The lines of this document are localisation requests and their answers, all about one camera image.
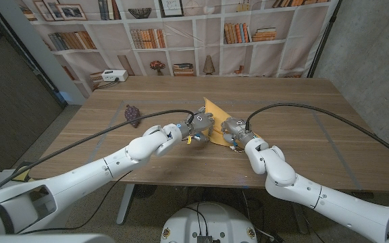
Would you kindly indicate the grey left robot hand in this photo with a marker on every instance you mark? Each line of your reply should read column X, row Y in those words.
column 199, row 125

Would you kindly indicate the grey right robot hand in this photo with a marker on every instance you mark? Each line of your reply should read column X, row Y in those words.
column 236, row 130

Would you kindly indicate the yellow-brown paper sheet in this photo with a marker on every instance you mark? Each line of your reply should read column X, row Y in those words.
column 216, row 113

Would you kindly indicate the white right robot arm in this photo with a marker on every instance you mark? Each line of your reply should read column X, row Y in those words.
column 333, row 202

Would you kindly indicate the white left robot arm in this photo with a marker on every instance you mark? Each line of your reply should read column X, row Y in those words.
column 79, row 177

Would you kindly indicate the purple toy grape bunch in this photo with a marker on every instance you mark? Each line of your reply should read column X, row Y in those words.
column 132, row 114

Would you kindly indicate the printed bookshelf backdrop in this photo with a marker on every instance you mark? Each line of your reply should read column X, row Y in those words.
column 187, row 37

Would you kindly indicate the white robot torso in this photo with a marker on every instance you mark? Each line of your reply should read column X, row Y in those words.
column 209, row 219

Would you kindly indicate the white power strip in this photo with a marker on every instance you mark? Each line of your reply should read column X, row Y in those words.
column 114, row 75

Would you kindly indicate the grey metal table leg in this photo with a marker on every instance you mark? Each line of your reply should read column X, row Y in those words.
column 299, row 216
column 126, row 204

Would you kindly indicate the black backdrop stand pole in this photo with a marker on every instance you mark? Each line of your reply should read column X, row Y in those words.
column 325, row 37

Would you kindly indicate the yellow black padded object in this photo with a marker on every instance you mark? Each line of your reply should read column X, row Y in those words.
column 21, row 175

